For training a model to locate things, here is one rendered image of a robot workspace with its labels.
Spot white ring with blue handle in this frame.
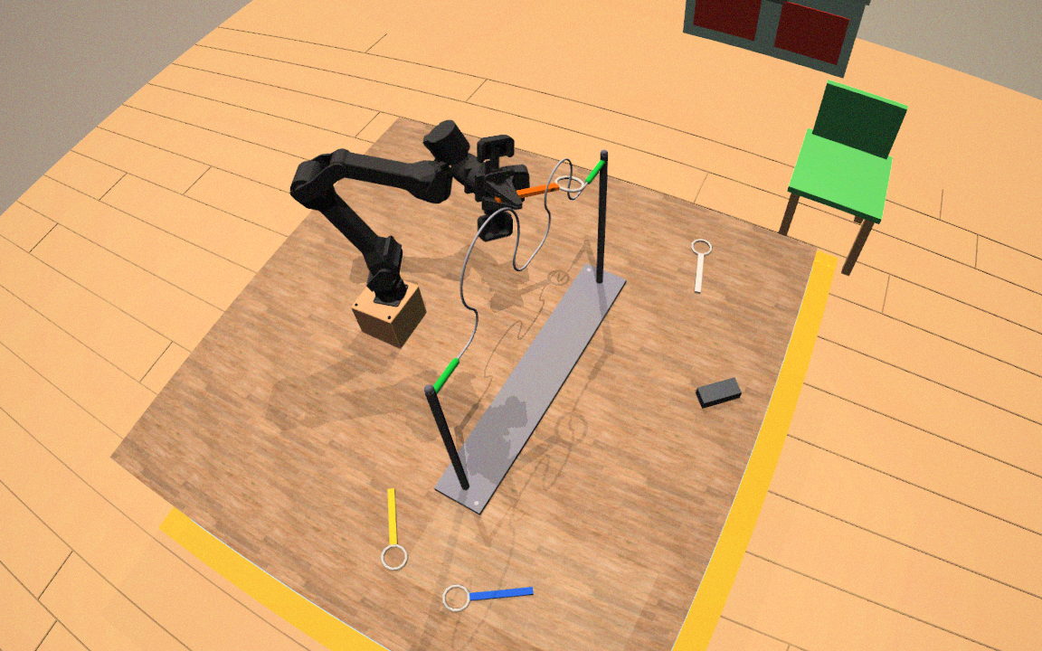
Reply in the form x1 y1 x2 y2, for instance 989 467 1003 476
442 584 534 612

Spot orange handle with grey ring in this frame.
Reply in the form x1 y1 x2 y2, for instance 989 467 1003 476
495 175 585 203

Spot yellow handle with grey ring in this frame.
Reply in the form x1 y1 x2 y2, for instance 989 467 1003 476
381 489 408 571

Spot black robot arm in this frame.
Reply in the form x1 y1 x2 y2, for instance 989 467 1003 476
289 119 477 307

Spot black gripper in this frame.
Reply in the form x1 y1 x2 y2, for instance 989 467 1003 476
461 134 523 242

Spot grey loop with white handle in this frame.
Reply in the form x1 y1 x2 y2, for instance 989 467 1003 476
691 239 712 294

